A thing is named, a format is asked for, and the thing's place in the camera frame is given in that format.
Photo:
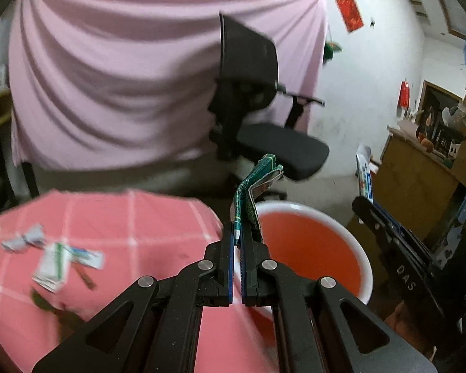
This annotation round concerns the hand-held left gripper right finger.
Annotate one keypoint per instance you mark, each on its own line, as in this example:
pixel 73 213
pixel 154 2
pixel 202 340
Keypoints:
pixel 245 268

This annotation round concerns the green leaf twig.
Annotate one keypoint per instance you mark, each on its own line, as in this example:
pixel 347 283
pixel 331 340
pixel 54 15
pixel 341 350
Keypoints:
pixel 83 278

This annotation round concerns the green hanging hat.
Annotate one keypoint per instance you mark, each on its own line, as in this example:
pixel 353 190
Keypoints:
pixel 331 50

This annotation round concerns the white green paper box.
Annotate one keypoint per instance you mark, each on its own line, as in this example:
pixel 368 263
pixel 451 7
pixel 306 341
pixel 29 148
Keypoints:
pixel 58 264

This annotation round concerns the person's right hand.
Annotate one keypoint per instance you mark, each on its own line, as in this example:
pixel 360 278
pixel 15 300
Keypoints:
pixel 407 326

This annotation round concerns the crumpled silver wrapper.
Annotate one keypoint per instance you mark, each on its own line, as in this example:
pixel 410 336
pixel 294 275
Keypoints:
pixel 23 239

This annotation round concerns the red hanging ornament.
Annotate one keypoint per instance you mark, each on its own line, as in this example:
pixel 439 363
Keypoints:
pixel 404 95

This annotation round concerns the small brown pot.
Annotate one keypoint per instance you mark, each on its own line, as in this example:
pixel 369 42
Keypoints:
pixel 426 142

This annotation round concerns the black office chair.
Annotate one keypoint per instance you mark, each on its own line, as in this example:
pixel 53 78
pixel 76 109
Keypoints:
pixel 248 58

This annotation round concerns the red plastic bucket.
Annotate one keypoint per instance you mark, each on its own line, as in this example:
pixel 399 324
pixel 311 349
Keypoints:
pixel 306 241

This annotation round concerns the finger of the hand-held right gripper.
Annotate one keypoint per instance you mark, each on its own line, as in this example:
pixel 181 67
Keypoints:
pixel 369 215
pixel 406 233

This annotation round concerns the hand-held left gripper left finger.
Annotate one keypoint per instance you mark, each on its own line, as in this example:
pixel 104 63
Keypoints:
pixel 230 268

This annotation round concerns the pink hanging sheet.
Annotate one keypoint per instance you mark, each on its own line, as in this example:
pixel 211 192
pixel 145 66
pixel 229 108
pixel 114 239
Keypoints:
pixel 120 77

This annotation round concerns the red wall poster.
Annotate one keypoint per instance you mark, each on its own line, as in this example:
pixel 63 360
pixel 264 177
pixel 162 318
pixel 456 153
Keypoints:
pixel 349 13

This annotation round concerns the wooden cabinet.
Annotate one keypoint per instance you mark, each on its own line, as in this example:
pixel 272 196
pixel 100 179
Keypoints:
pixel 411 175

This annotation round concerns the crushed green carton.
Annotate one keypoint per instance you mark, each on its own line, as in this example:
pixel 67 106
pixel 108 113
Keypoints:
pixel 256 180

